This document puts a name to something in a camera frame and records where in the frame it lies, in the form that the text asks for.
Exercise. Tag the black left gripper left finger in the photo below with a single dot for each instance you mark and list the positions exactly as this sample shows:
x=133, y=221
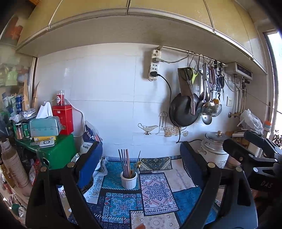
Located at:
x=45, y=209

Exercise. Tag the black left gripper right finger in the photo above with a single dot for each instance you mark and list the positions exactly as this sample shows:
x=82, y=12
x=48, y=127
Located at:
x=237, y=209

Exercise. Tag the white rice cooker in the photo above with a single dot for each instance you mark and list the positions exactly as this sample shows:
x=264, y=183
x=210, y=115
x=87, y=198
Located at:
x=211, y=148

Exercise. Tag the patterned blue table mat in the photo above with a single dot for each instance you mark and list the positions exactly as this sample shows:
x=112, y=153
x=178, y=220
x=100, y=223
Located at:
x=164, y=196

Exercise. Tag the green storage box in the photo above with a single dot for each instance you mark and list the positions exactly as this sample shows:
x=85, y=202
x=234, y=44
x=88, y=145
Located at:
x=54, y=157

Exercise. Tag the hanging steel ladle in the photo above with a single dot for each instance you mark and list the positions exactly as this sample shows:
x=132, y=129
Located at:
x=207, y=119

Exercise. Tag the hanging slotted ladle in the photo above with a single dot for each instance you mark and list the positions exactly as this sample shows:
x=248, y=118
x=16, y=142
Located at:
x=208, y=107

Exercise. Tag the teal tissue box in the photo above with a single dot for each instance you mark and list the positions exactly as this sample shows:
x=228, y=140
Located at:
x=45, y=127

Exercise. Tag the white blue plastic bag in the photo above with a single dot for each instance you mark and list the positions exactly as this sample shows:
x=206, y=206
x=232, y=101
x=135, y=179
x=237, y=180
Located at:
x=89, y=137

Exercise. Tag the white ribbed ceramic cup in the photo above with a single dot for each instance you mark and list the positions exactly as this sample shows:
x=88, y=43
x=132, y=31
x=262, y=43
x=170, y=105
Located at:
x=128, y=183

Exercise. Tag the grey chopstick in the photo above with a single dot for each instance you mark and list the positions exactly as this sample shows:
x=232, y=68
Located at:
x=121, y=160

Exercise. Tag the hanging scissors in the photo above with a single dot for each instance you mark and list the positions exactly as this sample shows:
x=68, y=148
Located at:
x=221, y=80

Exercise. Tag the gold spoon in cup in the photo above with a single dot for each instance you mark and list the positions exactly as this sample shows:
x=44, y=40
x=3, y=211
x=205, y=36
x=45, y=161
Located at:
x=136, y=165

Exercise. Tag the black hanging wok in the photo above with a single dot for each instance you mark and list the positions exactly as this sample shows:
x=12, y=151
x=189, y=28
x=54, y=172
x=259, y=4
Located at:
x=180, y=113

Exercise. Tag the pink chopstick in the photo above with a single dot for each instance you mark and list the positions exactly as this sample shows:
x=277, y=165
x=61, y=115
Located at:
x=128, y=163

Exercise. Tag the white water heater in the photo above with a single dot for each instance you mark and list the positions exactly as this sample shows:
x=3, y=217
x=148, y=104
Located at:
x=235, y=68

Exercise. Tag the red tin box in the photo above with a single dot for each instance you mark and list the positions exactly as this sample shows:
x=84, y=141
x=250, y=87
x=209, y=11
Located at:
x=66, y=118

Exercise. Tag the red white can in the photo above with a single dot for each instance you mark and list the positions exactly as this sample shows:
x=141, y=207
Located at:
x=60, y=98

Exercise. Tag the white power strip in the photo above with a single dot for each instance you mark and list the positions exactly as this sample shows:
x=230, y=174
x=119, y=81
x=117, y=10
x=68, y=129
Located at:
x=154, y=64

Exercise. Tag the green handled peeler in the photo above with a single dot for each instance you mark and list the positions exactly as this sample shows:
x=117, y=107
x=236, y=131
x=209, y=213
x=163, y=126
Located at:
x=194, y=75

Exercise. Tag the yellow wall cabinet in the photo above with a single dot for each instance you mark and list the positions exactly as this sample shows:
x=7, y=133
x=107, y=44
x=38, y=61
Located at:
x=221, y=30

